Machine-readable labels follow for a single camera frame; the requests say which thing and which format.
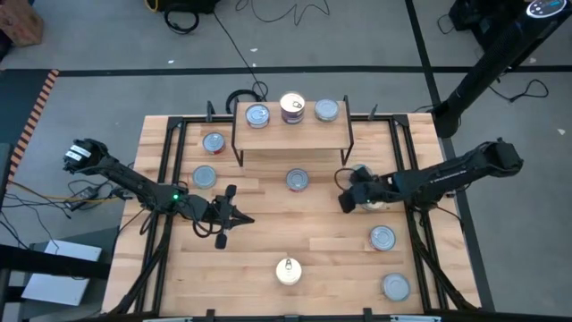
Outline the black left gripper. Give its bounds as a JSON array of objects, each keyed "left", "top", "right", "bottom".
[{"left": 189, "top": 184, "right": 256, "bottom": 250}]

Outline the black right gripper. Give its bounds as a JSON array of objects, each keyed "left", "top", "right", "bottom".
[{"left": 337, "top": 168, "right": 397, "bottom": 215}]

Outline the black power adapter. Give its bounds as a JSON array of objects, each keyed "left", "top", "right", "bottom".
[{"left": 63, "top": 186, "right": 98, "bottom": 212}]

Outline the white flat box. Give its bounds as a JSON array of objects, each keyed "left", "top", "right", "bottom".
[{"left": 21, "top": 239, "right": 103, "bottom": 308}]

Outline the black metal beam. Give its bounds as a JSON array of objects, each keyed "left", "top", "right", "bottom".
[{"left": 0, "top": 243, "right": 112, "bottom": 282}]

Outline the black floor equipment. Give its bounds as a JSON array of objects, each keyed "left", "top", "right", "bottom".
[{"left": 448, "top": 0, "right": 531, "bottom": 50}]

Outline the black equipment case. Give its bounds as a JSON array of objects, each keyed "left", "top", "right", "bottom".
[{"left": 145, "top": 0, "right": 221, "bottom": 14}]

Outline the black mat with orange stripes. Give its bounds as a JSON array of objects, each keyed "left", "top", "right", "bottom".
[{"left": 0, "top": 68, "right": 61, "bottom": 184}]

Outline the brown cardboard box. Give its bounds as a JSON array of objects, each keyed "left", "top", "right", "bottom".
[{"left": 0, "top": 0, "right": 45, "bottom": 48}]

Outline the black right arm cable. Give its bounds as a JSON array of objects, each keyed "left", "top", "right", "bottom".
[{"left": 333, "top": 167, "right": 355, "bottom": 192}]

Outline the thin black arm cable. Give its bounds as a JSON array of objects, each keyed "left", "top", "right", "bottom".
[
  {"left": 139, "top": 208, "right": 157, "bottom": 237},
  {"left": 191, "top": 216, "right": 224, "bottom": 238}
]

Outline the black metal table frame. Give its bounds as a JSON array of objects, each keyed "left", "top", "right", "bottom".
[{"left": 106, "top": 101, "right": 484, "bottom": 322}]

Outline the wooden shelf with black frame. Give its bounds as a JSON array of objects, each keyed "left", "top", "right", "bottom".
[{"left": 231, "top": 94, "right": 358, "bottom": 167}]

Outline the coiled black cable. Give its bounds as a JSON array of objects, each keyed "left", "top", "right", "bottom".
[
  {"left": 225, "top": 89, "right": 265, "bottom": 115},
  {"left": 163, "top": 8, "right": 200, "bottom": 36}
]

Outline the long black floor cable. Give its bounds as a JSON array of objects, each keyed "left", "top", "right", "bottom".
[{"left": 211, "top": 11, "right": 270, "bottom": 102}]

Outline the yellow floor cable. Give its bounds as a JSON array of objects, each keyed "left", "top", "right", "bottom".
[{"left": 8, "top": 180, "right": 124, "bottom": 203}]

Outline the looped black floor cable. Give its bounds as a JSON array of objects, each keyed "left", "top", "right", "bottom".
[{"left": 488, "top": 78, "right": 550, "bottom": 104}]

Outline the squiggly black floor cable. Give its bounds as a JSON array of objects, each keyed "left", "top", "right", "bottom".
[{"left": 235, "top": 0, "right": 331, "bottom": 26}]

